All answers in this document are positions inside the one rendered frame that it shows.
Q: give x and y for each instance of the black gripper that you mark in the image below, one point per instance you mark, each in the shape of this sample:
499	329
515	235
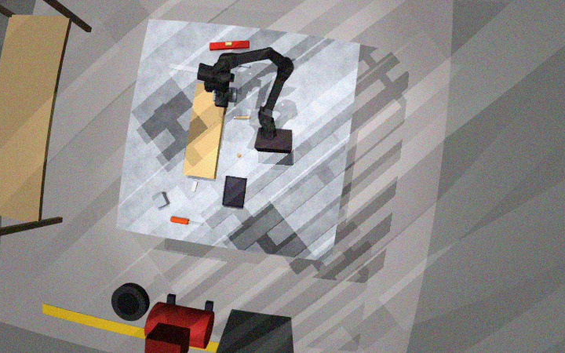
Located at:
221	98

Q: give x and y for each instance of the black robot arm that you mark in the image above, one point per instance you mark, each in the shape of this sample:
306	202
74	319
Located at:
218	73

